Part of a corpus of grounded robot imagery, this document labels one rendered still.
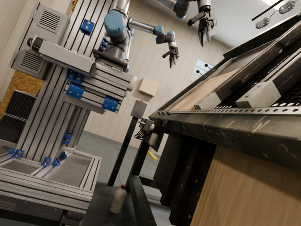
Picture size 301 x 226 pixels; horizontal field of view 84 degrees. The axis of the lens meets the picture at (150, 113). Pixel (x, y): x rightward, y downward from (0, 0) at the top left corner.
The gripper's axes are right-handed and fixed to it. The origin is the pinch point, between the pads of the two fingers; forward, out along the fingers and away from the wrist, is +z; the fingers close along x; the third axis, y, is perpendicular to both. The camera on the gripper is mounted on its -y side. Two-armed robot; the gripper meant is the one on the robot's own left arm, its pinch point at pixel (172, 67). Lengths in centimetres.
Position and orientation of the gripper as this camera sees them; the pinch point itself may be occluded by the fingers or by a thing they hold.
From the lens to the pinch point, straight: 176.3
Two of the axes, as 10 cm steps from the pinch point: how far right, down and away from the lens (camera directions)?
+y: 9.7, -1.3, 1.9
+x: -2.0, -0.1, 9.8
